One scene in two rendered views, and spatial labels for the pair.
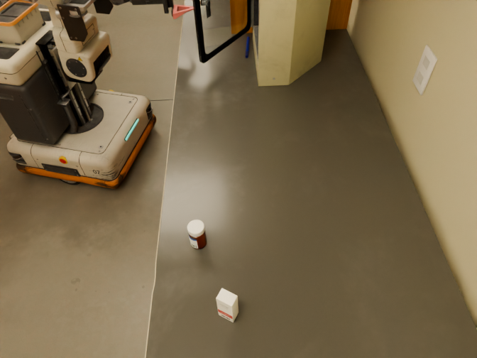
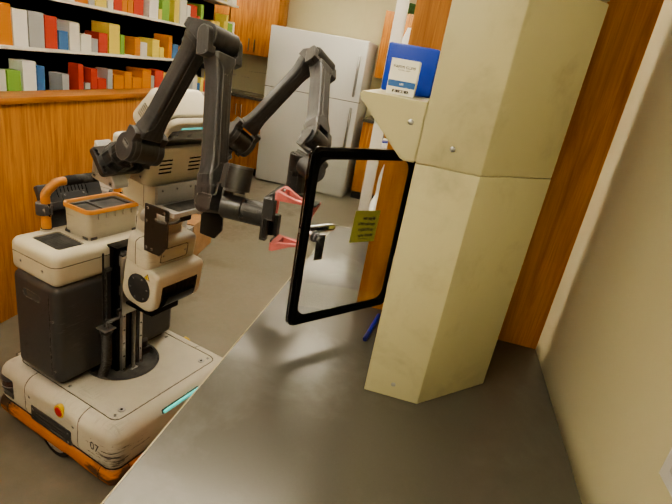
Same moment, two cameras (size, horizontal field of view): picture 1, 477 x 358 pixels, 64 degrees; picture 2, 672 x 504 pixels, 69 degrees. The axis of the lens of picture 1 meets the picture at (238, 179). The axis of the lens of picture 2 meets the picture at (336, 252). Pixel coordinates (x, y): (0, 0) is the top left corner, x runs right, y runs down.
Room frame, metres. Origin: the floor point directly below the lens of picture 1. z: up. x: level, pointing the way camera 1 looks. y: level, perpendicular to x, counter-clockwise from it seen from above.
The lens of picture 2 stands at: (0.29, -0.12, 1.55)
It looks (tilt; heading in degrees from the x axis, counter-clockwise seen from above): 21 degrees down; 10
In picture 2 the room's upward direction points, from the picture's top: 10 degrees clockwise
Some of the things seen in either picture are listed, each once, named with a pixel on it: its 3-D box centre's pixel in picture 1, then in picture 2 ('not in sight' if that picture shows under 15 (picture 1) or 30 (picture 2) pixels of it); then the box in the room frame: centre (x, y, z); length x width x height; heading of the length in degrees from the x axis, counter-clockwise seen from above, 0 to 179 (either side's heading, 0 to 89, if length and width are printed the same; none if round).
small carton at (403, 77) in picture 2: not in sight; (403, 77); (1.23, -0.02, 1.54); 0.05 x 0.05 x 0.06; 2
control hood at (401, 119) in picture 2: not in sight; (398, 120); (1.29, -0.02, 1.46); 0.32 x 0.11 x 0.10; 1
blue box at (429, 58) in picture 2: not in sight; (411, 70); (1.37, -0.02, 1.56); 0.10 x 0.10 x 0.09; 1
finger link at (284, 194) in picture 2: not in sight; (290, 205); (1.31, 0.18, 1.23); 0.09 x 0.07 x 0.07; 91
